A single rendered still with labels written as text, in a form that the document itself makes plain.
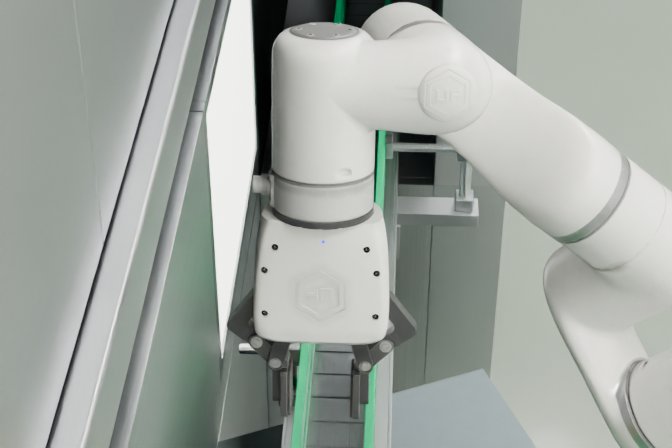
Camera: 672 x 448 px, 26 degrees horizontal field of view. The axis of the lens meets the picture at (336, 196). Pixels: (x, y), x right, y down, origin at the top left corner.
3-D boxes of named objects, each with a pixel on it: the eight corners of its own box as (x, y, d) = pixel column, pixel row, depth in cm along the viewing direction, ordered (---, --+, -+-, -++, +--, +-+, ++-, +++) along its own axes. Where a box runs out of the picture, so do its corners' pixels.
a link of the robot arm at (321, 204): (247, 184, 103) (247, 221, 104) (372, 188, 103) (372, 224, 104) (258, 149, 110) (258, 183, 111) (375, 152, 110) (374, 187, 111)
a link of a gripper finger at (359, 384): (351, 343, 110) (349, 420, 112) (393, 344, 110) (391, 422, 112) (352, 324, 113) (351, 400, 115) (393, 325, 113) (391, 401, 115)
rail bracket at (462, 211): (383, 236, 204) (386, 101, 191) (503, 240, 203) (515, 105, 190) (382, 258, 200) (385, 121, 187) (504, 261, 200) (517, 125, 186)
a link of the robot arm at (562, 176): (574, 260, 110) (366, 107, 101) (514, 198, 121) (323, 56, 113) (647, 172, 108) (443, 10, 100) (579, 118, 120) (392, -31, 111)
